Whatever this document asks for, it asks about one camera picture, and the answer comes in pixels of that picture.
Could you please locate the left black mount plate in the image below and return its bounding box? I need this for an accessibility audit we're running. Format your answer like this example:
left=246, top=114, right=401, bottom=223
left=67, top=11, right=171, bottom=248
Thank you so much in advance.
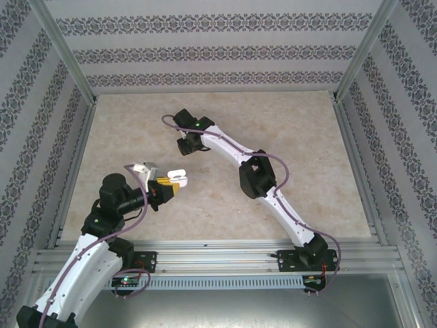
left=131, top=251, right=158, bottom=274

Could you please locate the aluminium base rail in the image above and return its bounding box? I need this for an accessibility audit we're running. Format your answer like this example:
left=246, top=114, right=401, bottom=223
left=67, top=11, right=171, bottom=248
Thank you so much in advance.
left=33, top=238, right=400, bottom=274

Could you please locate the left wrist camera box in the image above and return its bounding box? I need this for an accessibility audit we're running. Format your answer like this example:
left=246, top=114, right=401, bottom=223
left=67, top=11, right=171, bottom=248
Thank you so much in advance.
left=132, top=162, right=160, bottom=193

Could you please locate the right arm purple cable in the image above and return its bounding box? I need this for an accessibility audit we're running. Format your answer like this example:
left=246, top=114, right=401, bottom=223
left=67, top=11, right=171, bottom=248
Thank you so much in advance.
left=160, top=114, right=342, bottom=298

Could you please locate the aluminium frame post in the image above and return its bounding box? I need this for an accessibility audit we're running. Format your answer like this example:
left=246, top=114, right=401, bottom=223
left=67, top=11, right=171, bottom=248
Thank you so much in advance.
left=331, top=0, right=400, bottom=103
left=29, top=0, right=99, bottom=103

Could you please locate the left aluminium frame post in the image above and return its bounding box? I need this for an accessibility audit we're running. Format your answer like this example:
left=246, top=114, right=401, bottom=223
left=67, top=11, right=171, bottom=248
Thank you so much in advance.
left=29, top=0, right=99, bottom=103

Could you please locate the left aluminium side rail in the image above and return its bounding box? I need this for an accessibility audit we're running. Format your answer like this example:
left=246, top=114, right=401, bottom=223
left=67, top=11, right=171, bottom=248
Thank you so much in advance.
left=46, top=98, right=98, bottom=250

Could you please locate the black mount plate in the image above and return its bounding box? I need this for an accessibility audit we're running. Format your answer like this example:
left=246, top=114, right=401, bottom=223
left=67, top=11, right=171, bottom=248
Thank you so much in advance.
left=277, top=249, right=339, bottom=273
left=131, top=251, right=158, bottom=274

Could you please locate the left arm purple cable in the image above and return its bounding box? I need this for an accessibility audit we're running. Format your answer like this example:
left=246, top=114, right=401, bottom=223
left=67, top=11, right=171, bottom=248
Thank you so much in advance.
left=40, top=163, right=152, bottom=328

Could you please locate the right black mount plate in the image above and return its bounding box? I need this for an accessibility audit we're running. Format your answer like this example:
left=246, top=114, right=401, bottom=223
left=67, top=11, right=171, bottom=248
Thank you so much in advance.
left=277, top=249, right=339, bottom=273

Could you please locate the controller board with green light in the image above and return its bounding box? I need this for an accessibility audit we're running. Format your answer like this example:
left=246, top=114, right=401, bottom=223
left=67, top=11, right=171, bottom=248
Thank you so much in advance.
left=111, top=276, right=141, bottom=287

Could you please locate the white slotted cable duct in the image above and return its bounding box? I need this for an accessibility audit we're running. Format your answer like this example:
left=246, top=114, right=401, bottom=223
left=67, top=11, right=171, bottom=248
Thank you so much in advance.
left=98, top=275, right=305, bottom=290

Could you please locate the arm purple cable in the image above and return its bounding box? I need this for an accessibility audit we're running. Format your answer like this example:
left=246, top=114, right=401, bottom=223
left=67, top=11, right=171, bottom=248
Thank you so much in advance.
left=40, top=163, right=152, bottom=328
left=160, top=114, right=342, bottom=298

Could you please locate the white earbud charging case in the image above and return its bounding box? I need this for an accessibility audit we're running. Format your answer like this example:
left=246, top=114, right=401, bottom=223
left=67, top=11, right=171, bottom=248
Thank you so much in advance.
left=168, top=169, right=190, bottom=188

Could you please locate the aluminium side rail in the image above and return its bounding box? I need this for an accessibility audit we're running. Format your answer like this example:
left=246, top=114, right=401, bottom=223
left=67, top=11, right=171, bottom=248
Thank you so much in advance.
left=46, top=98, right=98, bottom=250
left=333, top=98, right=389, bottom=245

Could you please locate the right aluminium side rail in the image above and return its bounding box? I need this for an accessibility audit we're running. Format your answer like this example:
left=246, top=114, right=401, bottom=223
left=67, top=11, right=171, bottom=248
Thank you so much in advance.
left=333, top=98, right=389, bottom=245

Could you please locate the right aluminium frame post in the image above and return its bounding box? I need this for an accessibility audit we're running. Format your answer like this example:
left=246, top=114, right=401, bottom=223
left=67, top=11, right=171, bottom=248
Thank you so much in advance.
left=331, top=0, right=400, bottom=103

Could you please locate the grey sheet metal panel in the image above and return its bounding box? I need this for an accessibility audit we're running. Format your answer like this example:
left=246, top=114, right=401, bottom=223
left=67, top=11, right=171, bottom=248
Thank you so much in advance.
left=15, top=273, right=423, bottom=328

